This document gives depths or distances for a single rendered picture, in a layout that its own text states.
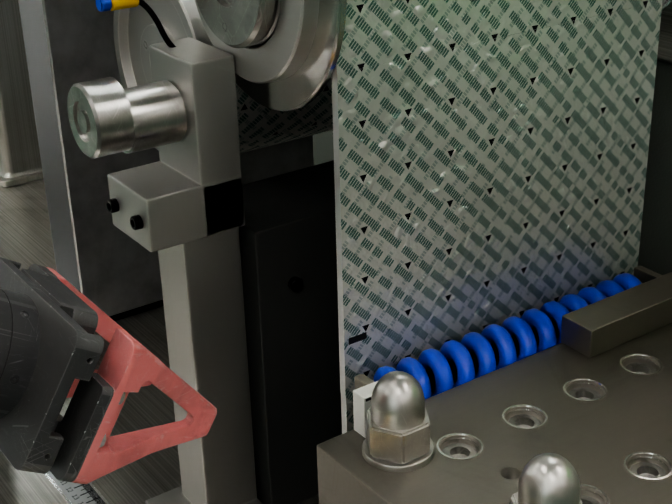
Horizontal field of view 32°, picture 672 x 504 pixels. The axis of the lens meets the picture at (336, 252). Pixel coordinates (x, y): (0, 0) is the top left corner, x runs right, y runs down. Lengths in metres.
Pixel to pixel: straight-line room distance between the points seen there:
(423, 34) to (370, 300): 0.15
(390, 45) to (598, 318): 0.21
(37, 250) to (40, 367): 0.66
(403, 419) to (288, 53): 0.19
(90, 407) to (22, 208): 0.78
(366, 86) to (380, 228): 0.08
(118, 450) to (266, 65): 0.21
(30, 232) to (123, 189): 0.57
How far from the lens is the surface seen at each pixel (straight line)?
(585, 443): 0.61
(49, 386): 0.50
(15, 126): 1.33
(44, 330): 0.52
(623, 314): 0.69
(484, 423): 0.62
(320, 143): 1.23
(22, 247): 1.18
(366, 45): 0.58
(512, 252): 0.69
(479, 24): 0.63
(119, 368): 0.51
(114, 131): 0.61
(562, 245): 0.72
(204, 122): 0.63
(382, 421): 0.57
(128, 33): 0.77
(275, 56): 0.59
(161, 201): 0.63
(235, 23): 0.60
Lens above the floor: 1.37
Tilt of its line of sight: 25 degrees down
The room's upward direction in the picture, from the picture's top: 2 degrees counter-clockwise
